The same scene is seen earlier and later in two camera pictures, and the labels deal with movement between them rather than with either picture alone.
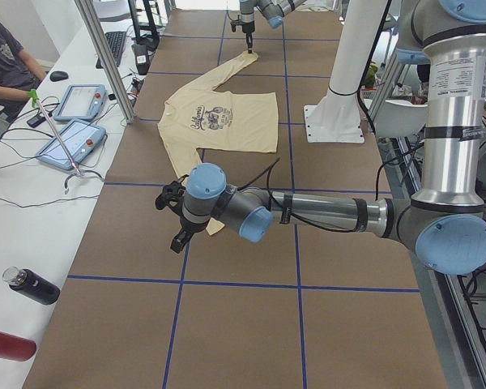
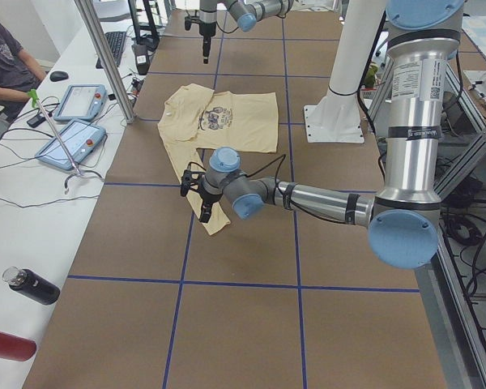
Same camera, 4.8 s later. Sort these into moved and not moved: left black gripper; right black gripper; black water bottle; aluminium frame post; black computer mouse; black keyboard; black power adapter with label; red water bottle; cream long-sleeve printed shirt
Moved: cream long-sleeve printed shirt; left black gripper; right black gripper
Not moved: black water bottle; black power adapter with label; black keyboard; aluminium frame post; black computer mouse; red water bottle
